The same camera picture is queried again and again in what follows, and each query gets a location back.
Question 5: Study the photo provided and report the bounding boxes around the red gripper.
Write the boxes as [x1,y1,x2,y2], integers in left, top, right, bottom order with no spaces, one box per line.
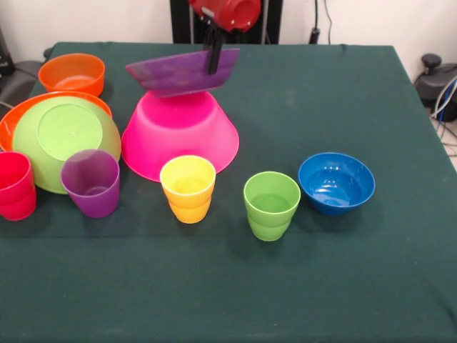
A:
[188,0,262,75]

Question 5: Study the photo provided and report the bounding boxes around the purple bowl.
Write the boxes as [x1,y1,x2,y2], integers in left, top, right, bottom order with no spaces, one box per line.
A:
[125,48,241,99]

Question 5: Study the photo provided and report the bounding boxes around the large pink bowl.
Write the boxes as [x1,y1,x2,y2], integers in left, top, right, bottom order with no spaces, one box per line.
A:
[121,91,240,183]

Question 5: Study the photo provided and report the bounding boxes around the green bowl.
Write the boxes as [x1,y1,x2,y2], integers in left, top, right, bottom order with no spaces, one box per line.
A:
[13,96,122,195]

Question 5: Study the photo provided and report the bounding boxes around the large orange bowl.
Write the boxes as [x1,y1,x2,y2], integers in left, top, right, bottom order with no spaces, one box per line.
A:
[0,91,113,151]

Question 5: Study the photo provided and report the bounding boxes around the small orange bowl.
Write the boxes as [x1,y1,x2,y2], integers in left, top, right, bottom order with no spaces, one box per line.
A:
[38,53,106,98]

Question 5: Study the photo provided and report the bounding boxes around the yellow cup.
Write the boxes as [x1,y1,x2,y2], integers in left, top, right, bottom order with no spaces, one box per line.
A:
[159,155,216,224]

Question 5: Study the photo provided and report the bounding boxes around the green cup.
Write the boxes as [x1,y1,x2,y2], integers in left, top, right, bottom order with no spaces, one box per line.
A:
[243,171,301,242]

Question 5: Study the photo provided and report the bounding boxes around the blue bowl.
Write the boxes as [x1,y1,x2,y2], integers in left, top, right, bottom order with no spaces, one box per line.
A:
[298,151,376,216]

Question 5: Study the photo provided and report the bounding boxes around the purple cup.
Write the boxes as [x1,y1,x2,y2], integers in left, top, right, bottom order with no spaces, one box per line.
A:
[60,149,121,219]

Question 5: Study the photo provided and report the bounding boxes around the dark green tablecloth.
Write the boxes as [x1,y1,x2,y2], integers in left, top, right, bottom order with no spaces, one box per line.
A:
[0,41,457,343]

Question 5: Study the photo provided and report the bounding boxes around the pink cup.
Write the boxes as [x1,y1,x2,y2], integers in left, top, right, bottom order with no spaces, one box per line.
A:
[0,151,37,222]

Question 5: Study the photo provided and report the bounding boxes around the black wall cable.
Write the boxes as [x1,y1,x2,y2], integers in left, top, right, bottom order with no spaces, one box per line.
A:
[309,0,333,46]

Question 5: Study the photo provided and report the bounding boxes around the tangle of cables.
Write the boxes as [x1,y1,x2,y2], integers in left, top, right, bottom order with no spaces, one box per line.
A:
[430,78,457,158]

